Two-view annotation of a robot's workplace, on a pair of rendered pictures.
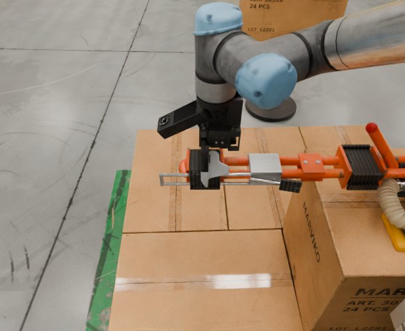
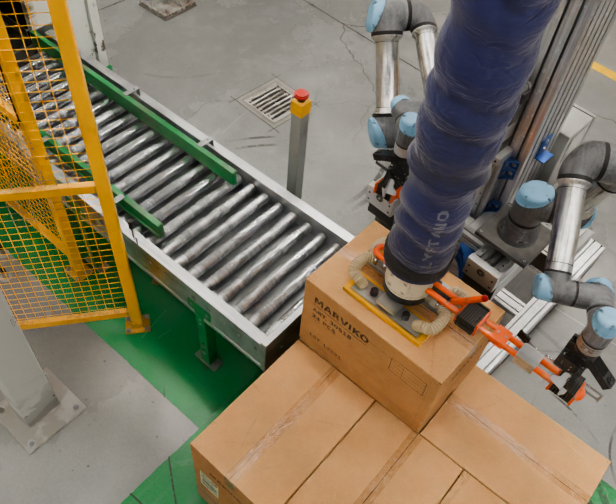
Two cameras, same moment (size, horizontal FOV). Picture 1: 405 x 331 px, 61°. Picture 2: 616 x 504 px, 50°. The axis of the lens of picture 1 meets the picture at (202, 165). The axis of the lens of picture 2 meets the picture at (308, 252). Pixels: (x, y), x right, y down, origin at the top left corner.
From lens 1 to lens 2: 2.21 m
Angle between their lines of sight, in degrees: 78
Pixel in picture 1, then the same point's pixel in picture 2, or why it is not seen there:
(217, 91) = not seen: hidden behind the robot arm
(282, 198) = (390, 455)
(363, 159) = (470, 313)
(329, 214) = (478, 337)
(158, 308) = (560, 456)
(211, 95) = not seen: hidden behind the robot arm
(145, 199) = not seen: outside the picture
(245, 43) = (608, 297)
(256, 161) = (534, 359)
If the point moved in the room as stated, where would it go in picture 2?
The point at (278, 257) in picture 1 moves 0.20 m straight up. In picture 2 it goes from (444, 416) to (457, 393)
